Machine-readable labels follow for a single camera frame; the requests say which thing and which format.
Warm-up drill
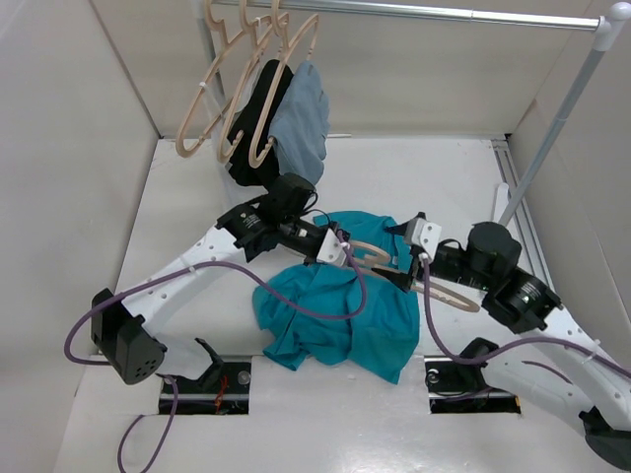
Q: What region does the beige wooden hanger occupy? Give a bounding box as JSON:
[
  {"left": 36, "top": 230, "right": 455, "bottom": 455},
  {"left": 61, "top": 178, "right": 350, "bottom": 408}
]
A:
[{"left": 350, "top": 240, "right": 480, "bottom": 313}]

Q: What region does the teal t shirt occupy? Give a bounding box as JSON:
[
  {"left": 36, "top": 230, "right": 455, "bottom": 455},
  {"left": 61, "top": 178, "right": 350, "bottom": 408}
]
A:
[{"left": 251, "top": 210, "right": 421, "bottom": 385}]

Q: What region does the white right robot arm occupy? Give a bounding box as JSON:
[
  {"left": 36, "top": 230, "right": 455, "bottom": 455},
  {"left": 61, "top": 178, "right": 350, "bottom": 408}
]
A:
[{"left": 381, "top": 213, "right": 630, "bottom": 471}]

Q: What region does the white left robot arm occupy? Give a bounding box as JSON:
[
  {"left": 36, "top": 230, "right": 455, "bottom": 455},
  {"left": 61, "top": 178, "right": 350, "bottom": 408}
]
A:
[{"left": 91, "top": 173, "right": 350, "bottom": 391}]

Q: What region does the black hanging shirt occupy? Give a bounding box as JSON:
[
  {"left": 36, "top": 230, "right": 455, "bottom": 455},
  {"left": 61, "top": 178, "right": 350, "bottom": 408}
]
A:
[{"left": 224, "top": 59, "right": 296, "bottom": 188}]

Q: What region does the grey-blue hanging shirt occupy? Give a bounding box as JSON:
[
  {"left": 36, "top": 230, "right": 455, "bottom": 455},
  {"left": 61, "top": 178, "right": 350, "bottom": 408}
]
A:
[{"left": 268, "top": 61, "right": 330, "bottom": 185}]

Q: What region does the beige hanger middle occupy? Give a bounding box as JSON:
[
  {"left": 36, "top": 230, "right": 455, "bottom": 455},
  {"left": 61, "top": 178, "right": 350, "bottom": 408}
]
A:
[{"left": 217, "top": 0, "right": 274, "bottom": 165}]

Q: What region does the beige hanger far left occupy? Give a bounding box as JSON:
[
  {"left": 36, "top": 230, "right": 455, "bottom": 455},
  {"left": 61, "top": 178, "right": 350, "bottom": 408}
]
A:
[{"left": 175, "top": 0, "right": 258, "bottom": 159}]

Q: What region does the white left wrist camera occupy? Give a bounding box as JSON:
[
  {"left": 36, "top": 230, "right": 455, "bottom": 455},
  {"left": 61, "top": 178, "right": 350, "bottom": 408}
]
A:
[{"left": 315, "top": 228, "right": 350, "bottom": 267}]

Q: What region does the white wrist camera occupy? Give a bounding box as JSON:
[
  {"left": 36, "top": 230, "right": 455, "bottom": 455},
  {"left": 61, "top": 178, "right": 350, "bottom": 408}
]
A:
[
  {"left": 403, "top": 217, "right": 443, "bottom": 260},
  {"left": 315, "top": 228, "right": 350, "bottom": 267}
]

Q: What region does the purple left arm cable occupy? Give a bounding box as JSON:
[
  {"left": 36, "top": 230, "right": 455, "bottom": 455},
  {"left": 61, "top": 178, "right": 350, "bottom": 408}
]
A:
[{"left": 63, "top": 243, "right": 369, "bottom": 473}]

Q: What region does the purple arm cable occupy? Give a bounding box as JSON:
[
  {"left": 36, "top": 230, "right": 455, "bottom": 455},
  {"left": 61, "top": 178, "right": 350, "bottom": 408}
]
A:
[
  {"left": 63, "top": 243, "right": 369, "bottom": 473},
  {"left": 416, "top": 253, "right": 631, "bottom": 380}
]

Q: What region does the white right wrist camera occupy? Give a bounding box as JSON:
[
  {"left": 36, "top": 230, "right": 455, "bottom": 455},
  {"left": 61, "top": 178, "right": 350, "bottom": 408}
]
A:
[{"left": 403, "top": 217, "right": 443, "bottom": 260}]

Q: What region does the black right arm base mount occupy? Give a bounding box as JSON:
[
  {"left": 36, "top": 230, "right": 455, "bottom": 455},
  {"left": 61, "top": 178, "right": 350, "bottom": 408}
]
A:
[{"left": 424, "top": 355, "right": 522, "bottom": 415}]

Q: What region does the aluminium rail on table edge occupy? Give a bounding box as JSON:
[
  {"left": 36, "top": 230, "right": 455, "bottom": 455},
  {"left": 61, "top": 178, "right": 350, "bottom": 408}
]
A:
[{"left": 491, "top": 139, "right": 558, "bottom": 293}]

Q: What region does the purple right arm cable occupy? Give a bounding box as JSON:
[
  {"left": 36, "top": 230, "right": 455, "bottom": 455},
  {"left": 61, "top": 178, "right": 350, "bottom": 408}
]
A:
[{"left": 416, "top": 253, "right": 631, "bottom": 380}]

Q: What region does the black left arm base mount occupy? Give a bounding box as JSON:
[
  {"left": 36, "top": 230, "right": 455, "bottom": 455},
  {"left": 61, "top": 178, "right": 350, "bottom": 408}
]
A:
[{"left": 158, "top": 338, "right": 251, "bottom": 416}]

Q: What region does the white clothes rack frame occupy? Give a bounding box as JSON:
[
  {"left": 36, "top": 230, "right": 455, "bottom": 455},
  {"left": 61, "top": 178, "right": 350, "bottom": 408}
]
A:
[{"left": 229, "top": 1, "right": 630, "bottom": 226}]

